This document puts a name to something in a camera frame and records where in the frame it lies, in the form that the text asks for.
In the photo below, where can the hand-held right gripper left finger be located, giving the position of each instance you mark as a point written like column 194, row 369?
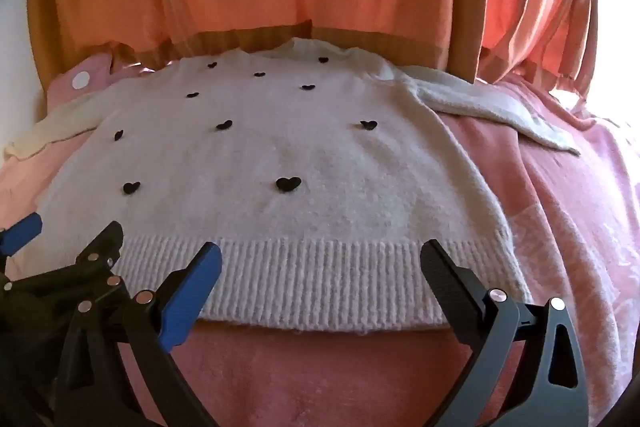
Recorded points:
column 191, row 294

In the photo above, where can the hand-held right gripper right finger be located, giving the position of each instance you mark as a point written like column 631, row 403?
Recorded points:
column 452, row 289

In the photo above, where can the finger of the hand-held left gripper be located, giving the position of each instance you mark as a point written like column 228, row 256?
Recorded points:
column 22, row 231
column 102, row 247

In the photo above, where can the white sweater with black hearts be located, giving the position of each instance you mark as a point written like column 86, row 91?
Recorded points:
column 280, row 167

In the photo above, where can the pink blanket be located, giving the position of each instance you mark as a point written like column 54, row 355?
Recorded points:
column 560, row 232

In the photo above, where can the pink pillow with white dot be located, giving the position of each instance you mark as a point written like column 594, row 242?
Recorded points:
column 82, row 77

